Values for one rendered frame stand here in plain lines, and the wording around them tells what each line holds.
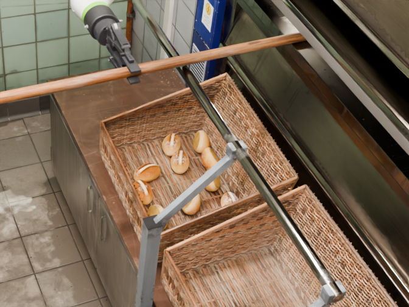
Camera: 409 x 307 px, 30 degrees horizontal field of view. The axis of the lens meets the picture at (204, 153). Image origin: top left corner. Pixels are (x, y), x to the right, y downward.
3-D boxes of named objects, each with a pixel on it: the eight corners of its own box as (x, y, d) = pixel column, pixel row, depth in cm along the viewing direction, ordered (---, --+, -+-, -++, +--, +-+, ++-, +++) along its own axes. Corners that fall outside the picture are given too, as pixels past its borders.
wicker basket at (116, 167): (218, 127, 291) (228, 69, 272) (286, 235, 255) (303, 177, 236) (96, 151, 274) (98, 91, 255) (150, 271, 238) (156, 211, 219)
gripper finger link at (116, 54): (106, 42, 219) (105, 45, 220) (120, 70, 213) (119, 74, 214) (118, 40, 220) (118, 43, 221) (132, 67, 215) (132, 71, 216)
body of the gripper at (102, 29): (117, 14, 221) (129, 32, 216) (116, 38, 227) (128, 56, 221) (93, 18, 218) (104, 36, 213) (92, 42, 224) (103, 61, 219)
